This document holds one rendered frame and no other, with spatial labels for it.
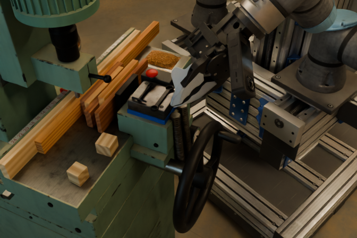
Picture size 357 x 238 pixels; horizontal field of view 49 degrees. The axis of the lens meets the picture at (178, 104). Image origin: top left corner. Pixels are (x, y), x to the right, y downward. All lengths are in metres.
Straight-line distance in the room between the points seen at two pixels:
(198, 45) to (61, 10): 0.27
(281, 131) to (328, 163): 0.69
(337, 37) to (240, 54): 0.56
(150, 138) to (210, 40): 0.34
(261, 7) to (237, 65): 0.10
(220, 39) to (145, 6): 2.78
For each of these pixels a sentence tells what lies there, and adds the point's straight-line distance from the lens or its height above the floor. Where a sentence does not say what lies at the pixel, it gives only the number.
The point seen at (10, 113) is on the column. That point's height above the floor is 0.88.
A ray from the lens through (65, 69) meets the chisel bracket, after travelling 0.93.
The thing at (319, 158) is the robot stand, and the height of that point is 0.21.
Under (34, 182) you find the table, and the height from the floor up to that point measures 0.90.
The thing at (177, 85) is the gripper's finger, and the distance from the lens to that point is 0.72.
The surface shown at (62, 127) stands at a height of 0.92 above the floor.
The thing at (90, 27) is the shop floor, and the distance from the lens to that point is 3.23.
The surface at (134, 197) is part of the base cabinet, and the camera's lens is 1.13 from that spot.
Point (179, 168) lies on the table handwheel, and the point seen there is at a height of 0.82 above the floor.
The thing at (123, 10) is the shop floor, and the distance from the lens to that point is 3.43.
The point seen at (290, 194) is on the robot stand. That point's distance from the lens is 1.76.
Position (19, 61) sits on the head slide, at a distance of 0.96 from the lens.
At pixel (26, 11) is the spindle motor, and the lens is 0.82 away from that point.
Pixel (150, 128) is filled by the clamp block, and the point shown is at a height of 0.94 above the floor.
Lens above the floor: 1.59
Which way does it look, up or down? 41 degrees down
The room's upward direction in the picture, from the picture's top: straight up
